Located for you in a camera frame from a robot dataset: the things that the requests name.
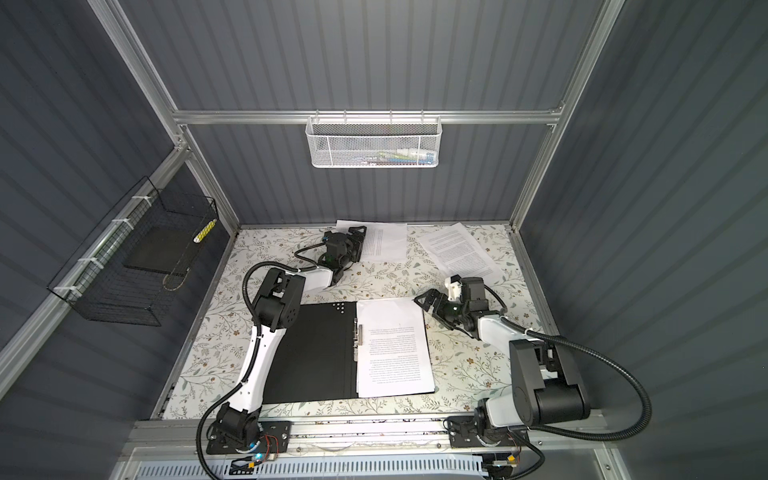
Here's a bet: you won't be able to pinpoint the printed paper sheet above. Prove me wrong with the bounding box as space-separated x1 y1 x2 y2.
418 223 503 284
356 298 435 398
335 220 408 263

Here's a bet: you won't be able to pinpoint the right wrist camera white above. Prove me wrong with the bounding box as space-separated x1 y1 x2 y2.
444 275 463 303

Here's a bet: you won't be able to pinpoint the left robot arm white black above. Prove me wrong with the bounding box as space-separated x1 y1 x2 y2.
196 225 367 458

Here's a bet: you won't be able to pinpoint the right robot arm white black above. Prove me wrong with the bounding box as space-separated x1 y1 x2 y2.
414 275 591 448

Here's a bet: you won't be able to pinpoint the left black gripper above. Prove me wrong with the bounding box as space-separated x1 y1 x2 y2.
337 224 362 270

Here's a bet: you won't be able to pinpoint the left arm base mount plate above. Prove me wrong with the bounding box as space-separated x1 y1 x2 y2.
205 421 293 455

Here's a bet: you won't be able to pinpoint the pens in white basket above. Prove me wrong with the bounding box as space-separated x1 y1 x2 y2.
355 148 438 166

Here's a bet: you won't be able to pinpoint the yellow green marker pen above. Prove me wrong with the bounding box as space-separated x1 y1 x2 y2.
193 219 218 244

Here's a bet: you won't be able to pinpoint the white wire mesh basket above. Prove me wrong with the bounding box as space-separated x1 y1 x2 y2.
305 118 443 169

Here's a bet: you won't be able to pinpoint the black pad in basket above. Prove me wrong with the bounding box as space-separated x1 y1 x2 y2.
123 226 202 277

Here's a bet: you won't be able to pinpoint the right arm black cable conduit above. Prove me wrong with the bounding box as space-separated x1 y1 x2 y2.
482 281 653 442

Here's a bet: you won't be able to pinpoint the red folder black inside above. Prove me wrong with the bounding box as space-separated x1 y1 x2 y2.
262 301 436 405

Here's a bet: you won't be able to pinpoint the aluminium front rail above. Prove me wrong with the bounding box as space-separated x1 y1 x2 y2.
122 409 607 460

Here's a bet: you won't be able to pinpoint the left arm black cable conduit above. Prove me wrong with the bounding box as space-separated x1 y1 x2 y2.
196 239 328 480

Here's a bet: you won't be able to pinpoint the black wire mesh basket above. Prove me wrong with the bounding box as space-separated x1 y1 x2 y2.
48 181 219 327

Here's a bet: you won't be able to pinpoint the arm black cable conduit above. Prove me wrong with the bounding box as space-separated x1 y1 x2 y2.
196 239 328 480
482 281 653 442

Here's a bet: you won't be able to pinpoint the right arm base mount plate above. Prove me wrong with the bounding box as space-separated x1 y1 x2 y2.
442 415 528 449

